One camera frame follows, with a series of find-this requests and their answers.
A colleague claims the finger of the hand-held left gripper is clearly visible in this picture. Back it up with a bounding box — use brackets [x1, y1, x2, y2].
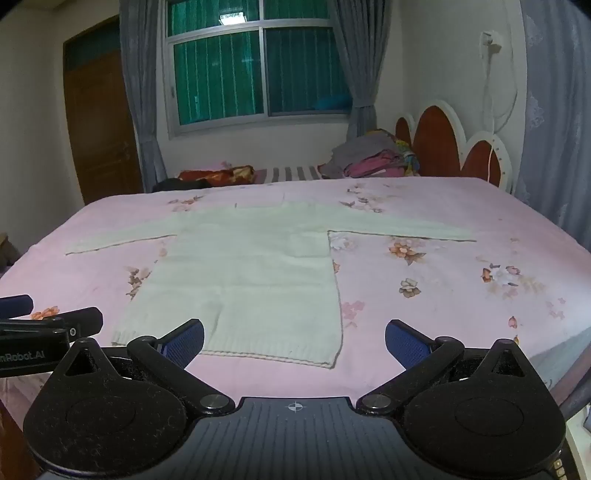
[0, 294, 34, 320]
[0, 306, 104, 346]

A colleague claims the pile of colourful clothes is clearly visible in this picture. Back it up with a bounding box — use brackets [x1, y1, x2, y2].
[318, 129, 422, 180]

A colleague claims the grey window curtain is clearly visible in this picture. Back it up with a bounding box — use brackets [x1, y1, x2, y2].
[325, 0, 394, 140]
[119, 0, 170, 195]

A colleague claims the pink floral bedsheet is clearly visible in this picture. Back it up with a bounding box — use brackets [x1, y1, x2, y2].
[0, 176, 591, 418]

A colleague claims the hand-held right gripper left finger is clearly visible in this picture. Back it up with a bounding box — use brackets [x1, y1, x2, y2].
[53, 318, 236, 416]

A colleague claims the white and red headboard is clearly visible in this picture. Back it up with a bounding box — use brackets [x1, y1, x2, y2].
[394, 99, 516, 195]

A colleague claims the white towel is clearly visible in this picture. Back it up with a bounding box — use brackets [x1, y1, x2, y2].
[65, 198, 478, 370]

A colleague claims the black cloth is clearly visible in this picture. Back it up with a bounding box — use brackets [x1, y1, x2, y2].
[151, 177, 214, 194]

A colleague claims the brown wooden door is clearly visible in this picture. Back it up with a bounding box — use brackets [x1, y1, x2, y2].
[62, 14, 145, 206]

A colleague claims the lavender patterned curtain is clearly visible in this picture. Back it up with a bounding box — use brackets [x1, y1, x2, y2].
[514, 0, 591, 256]

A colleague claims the window with green panes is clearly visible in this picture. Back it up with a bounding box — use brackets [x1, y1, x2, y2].
[164, 0, 357, 140]

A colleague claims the grey striped bedding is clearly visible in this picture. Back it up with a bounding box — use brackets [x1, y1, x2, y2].
[255, 165, 325, 185]

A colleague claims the white wall socket with plug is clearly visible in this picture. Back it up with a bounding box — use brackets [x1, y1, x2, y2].
[477, 30, 505, 61]

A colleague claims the red floral blanket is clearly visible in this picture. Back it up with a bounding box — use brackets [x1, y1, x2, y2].
[177, 165, 256, 188]

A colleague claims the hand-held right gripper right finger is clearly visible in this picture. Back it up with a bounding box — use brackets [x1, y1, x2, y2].
[355, 318, 541, 416]

